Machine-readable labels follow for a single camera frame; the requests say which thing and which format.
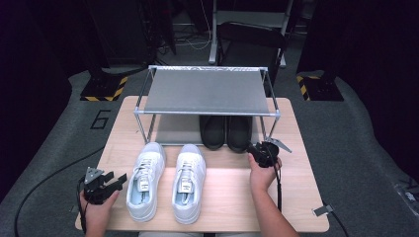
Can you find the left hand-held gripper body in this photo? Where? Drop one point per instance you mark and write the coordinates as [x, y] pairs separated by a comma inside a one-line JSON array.
[[94, 187]]

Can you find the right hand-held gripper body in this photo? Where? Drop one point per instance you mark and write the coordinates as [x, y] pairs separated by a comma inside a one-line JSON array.
[[265, 153]]

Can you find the black slipper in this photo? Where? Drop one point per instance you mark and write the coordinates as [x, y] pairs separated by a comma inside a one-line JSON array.
[[238, 138], [213, 136]]

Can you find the white sneaker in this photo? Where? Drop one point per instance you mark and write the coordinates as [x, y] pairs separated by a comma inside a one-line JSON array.
[[151, 153], [189, 154]]

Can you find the metal shoe rack grey shelves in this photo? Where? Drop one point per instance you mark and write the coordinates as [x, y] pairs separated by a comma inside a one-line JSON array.
[[204, 92]]

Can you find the person's left hand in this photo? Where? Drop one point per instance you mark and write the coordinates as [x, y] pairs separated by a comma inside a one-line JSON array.
[[99, 214]]

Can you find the person's right hand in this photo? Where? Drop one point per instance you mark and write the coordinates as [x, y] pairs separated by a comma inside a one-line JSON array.
[[260, 179]]

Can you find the grey table edge clip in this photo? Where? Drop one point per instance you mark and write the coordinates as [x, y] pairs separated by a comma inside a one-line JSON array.
[[321, 210]]

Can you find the black stand base striped edge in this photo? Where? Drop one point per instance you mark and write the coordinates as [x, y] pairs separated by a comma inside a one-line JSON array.
[[102, 89], [321, 89]]

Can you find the black folding chair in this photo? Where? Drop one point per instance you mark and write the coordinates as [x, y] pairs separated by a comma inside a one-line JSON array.
[[250, 36]]

